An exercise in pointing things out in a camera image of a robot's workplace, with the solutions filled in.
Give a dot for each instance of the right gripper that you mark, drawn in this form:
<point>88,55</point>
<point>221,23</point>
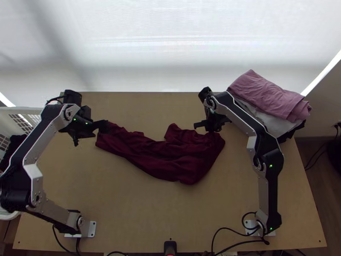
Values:
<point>214,124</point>

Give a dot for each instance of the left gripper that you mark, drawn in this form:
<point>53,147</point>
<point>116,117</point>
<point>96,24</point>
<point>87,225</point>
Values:
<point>80,132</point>

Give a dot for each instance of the dark red t-shirt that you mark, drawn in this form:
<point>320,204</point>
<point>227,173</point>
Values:
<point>170,154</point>

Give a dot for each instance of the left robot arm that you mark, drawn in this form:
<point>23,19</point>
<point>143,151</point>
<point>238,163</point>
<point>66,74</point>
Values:
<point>32,160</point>

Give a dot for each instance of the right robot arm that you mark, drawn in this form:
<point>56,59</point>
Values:
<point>239,117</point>

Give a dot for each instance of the pile of folded clothes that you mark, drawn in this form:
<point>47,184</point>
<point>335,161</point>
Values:
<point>266,93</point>

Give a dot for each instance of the white laundry basket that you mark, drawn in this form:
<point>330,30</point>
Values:
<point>21,117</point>

